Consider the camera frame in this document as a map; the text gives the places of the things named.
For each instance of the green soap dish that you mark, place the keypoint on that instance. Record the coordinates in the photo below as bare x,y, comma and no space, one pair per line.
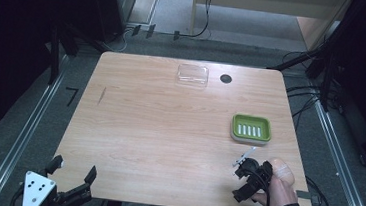
251,129

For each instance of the person's right hand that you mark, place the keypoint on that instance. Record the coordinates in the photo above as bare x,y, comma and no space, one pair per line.
279,185

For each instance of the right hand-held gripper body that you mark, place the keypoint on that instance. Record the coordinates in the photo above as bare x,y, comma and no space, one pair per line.
253,171

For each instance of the clear plastic container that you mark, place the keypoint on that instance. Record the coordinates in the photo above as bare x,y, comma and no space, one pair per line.
192,75

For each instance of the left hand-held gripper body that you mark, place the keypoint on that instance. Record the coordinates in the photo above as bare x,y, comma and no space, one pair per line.
39,187

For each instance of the black round table grommet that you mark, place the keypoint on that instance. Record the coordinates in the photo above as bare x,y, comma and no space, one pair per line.
226,79

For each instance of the dark cabinet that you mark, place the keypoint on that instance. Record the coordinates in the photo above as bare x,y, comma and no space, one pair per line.
112,6

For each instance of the metal floor rail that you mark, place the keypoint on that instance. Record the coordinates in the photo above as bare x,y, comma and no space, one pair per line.
342,167
24,132

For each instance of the light wooden desk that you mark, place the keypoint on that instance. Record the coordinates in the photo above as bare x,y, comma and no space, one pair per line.
266,3

